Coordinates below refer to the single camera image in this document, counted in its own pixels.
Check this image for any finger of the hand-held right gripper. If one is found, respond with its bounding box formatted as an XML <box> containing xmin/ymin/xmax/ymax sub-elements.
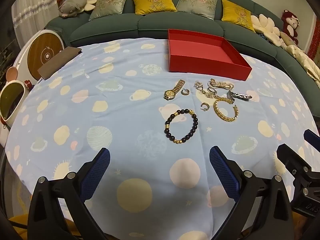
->
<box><xmin>303</xmin><ymin>129</ymin><xmax>320</xmax><ymax>153</ymax></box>
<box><xmin>276</xmin><ymin>144</ymin><xmax>314</xmax><ymax>180</ymax></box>

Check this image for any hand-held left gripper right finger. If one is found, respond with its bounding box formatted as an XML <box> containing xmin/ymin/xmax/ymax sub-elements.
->
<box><xmin>209</xmin><ymin>145</ymin><xmax>293</xmax><ymax>240</ymax></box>

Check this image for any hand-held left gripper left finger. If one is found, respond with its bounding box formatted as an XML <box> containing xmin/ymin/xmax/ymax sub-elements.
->
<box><xmin>27</xmin><ymin>147</ymin><xmax>111</xmax><ymax>240</ymax></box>

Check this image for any gold braided bangle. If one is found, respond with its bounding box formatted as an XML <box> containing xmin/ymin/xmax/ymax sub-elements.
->
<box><xmin>213</xmin><ymin>97</ymin><xmax>239</xmax><ymax>122</ymax></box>

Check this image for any black and gold bead bracelet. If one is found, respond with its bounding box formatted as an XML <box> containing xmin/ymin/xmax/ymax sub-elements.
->
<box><xmin>164</xmin><ymin>109</ymin><xmax>199</xmax><ymax>144</ymax></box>

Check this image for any silver metal wristwatch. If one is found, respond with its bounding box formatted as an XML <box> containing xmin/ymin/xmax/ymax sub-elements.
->
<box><xmin>227</xmin><ymin>90</ymin><xmax>253</xmax><ymax>105</ymax></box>

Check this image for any pearl bracelet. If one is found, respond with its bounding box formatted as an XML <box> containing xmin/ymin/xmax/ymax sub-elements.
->
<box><xmin>209</xmin><ymin>79</ymin><xmax>235</xmax><ymax>90</ymax></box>

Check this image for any gold wristwatch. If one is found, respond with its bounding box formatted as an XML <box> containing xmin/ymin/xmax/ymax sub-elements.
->
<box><xmin>164</xmin><ymin>79</ymin><xmax>186</xmax><ymax>101</ymax></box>

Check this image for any red cardboard box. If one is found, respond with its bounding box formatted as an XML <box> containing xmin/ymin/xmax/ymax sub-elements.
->
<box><xmin>167</xmin><ymin>29</ymin><xmax>253</xmax><ymax>81</ymax></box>

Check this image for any blue planet print tablecloth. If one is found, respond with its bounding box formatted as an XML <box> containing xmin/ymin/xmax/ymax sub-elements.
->
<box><xmin>5</xmin><ymin>38</ymin><xmax>320</xmax><ymax>240</ymax></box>

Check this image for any cream quilted blanket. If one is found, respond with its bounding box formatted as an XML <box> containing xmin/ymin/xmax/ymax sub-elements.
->
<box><xmin>280</xmin><ymin>31</ymin><xmax>320</xmax><ymax>85</ymax></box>

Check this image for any white helmet-shaped toy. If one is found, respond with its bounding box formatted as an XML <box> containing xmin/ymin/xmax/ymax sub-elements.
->
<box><xmin>0</xmin><ymin>67</ymin><xmax>34</xmax><ymax>128</ymax></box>

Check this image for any brown flat box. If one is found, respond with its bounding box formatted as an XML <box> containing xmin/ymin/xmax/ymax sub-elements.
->
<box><xmin>37</xmin><ymin>47</ymin><xmax>82</xmax><ymax>81</ymax></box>

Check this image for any red monkey plush toy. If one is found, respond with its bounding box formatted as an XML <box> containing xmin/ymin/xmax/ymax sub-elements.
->
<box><xmin>281</xmin><ymin>9</ymin><xmax>300</xmax><ymax>45</ymax></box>

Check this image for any cream flower-shaped cushion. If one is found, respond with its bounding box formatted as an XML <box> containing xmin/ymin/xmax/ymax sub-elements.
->
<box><xmin>251</xmin><ymin>14</ymin><xmax>283</xmax><ymax>46</ymax></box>

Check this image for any white round device wooden disc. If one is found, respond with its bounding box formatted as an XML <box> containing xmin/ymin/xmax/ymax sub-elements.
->
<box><xmin>12</xmin><ymin>29</ymin><xmax>69</xmax><ymax>82</ymax></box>

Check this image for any yellow embroidered cushion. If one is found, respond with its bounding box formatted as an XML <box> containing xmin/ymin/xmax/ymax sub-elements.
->
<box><xmin>132</xmin><ymin>0</ymin><xmax>177</xmax><ymax>15</ymax></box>
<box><xmin>221</xmin><ymin>0</ymin><xmax>256</xmax><ymax>32</ymax></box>

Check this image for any dark green sofa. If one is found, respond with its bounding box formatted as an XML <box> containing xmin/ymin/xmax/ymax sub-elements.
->
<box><xmin>46</xmin><ymin>0</ymin><xmax>320</xmax><ymax>83</ymax></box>

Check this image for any grey-green embroidered cushion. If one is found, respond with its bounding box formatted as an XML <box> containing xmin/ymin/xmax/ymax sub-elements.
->
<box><xmin>89</xmin><ymin>0</ymin><xmax>130</xmax><ymax>21</ymax></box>
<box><xmin>176</xmin><ymin>0</ymin><xmax>218</xmax><ymax>21</ymax></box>

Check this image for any grey pig plush toy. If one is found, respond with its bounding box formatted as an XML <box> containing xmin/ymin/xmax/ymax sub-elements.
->
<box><xmin>58</xmin><ymin>0</ymin><xmax>88</xmax><ymax>18</ymax></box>

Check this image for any white sheer curtain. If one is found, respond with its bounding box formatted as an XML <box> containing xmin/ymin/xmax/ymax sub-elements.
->
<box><xmin>11</xmin><ymin>0</ymin><xmax>59</xmax><ymax>49</ymax></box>

